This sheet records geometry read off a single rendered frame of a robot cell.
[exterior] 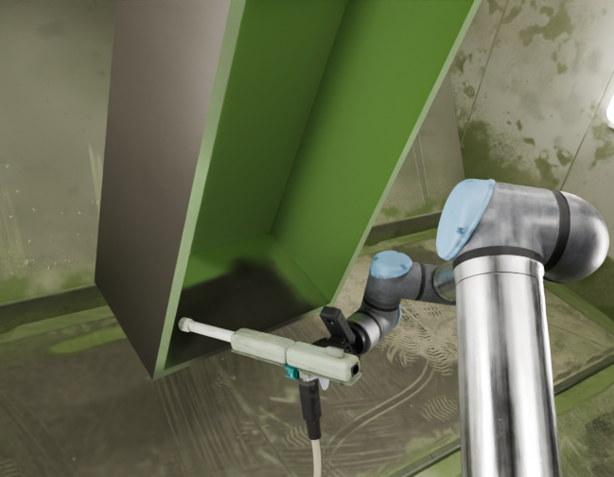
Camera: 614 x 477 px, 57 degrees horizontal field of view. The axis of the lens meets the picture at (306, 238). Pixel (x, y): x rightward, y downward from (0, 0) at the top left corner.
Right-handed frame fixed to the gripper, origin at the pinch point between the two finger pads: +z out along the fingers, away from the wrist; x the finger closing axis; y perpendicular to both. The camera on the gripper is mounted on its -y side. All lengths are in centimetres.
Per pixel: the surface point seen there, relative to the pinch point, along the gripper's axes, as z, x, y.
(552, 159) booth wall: -213, 0, -4
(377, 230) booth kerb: -162, 71, 24
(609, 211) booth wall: -201, -28, 17
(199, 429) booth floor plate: -20, 59, 46
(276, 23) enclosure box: -32, 22, -69
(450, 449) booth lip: -71, -3, 66
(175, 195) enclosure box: 10.9, 16.9, -38.4
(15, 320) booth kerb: -6, 129, 16
